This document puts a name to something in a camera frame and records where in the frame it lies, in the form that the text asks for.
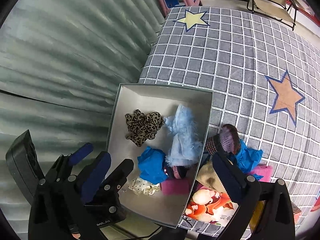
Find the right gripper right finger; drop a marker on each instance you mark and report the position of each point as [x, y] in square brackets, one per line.
[276, 220]

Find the light blue fluffy cloth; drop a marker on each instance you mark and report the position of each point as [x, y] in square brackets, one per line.
[186, 148]

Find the dark knitted sock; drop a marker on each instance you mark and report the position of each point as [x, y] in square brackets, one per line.
[227, 140]

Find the pink black sock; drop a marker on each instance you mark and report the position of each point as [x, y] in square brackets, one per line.
[176, 172]

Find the green curtain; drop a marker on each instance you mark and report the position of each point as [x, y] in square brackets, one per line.
[61, 64]

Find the white grey storage box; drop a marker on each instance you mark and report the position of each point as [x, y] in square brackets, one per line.
[163, 130]

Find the leopard print scrunchie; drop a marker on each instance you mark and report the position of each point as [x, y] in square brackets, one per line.
[142, 127]

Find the beige folding chair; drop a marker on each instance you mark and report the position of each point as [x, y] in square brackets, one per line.
[283, 11]

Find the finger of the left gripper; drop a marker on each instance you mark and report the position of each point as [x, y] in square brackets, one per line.
[80, 154]

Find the pink sponge block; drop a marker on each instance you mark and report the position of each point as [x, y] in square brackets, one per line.
[175, 187]
[262, 173]

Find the orange white tissue pack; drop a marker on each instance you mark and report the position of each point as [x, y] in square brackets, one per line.
[210, 206]

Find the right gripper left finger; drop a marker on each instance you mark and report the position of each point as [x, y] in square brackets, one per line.
[66, 204]

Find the beige cloth pouch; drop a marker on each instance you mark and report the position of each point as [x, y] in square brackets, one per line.
[208, 178]

